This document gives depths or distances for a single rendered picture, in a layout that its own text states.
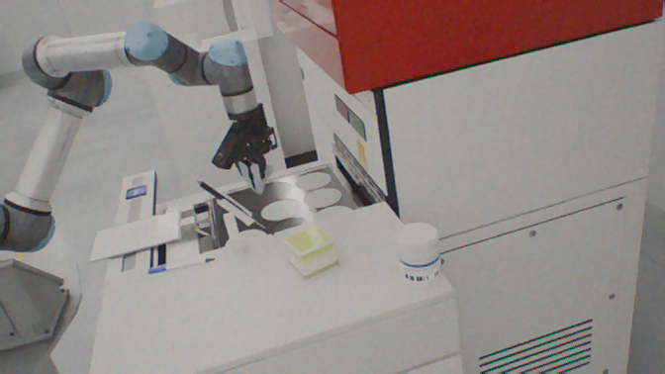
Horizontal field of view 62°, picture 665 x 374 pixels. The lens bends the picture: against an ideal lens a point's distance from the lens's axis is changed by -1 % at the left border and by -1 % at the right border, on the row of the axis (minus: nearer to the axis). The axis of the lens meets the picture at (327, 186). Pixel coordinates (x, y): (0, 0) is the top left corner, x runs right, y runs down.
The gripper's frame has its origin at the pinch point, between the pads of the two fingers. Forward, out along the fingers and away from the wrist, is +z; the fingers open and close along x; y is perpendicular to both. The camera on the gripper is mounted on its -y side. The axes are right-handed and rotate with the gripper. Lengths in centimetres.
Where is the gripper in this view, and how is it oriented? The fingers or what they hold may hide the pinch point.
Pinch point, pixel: (256, 190)
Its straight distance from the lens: 133.8
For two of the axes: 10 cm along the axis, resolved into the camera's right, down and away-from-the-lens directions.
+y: 5.4, -4.7, 7.0
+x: -8.3, -1.2, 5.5
